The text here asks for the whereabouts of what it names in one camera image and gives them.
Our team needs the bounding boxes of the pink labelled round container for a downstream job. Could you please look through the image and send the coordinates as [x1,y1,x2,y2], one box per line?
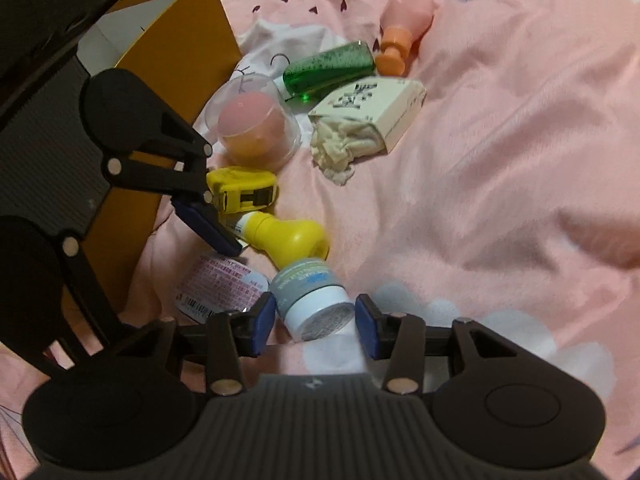
[174,252,269,324]

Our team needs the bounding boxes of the yellow tape measure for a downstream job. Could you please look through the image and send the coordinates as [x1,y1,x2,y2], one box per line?
[206,166,278,214]

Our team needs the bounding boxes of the clear cup pink sponge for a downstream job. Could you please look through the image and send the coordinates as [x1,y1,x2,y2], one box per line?
[204,73,300,172]

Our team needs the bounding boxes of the small grey cream jar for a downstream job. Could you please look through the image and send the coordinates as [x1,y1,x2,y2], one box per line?
[269,258,354,342]

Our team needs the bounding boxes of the yellow bulb-shaped bottle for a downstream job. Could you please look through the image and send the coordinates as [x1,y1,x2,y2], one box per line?
[220,211,330,270]

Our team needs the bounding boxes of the green gel bottle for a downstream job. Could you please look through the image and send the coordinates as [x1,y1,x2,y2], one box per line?
[274,41,375,102]

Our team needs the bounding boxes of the white calligraphy box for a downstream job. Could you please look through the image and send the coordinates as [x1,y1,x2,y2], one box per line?
[308,76,426,153]

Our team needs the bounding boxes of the pink pump bottle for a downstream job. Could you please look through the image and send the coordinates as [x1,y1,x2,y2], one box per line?
[375,0,435,77]

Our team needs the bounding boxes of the orange cardboard box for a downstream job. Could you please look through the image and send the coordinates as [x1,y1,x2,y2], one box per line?
[79,0,241,312]

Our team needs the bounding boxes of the pink patterned duvet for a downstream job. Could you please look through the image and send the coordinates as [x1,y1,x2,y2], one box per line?
[1,0,639,479]

